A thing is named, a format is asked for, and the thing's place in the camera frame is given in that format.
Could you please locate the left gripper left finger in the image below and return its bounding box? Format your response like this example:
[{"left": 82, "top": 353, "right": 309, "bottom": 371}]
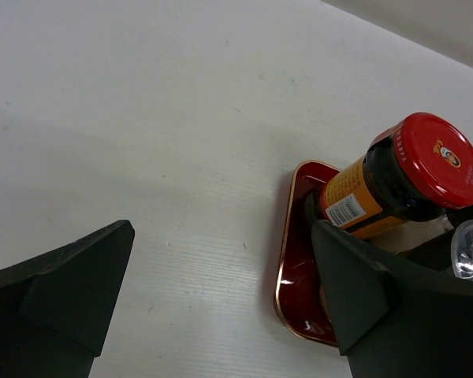
[{"left": 0, "top": 220, "right": 135, "bottom": 377}]

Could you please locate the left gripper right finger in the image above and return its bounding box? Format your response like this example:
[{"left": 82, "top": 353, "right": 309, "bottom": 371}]
[{"left": 311, "top": 220, "right": 473, "bottom": 377}]

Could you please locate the clear lid white shaker bottle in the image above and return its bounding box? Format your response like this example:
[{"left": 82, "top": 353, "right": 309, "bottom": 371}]
[{"left": 451, "top": 220, "right": 473, "bottom": 282}]

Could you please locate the red lid chili sauce jar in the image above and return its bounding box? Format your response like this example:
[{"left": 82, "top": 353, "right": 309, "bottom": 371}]
[{"left": 304, "top": 113, "right": 473, "bottom": 239}]

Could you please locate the red tray with gold emblem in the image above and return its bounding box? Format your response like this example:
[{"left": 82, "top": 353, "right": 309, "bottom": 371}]
[{"left": 274, "top": 161, "right": 339, "bottom": 347}]

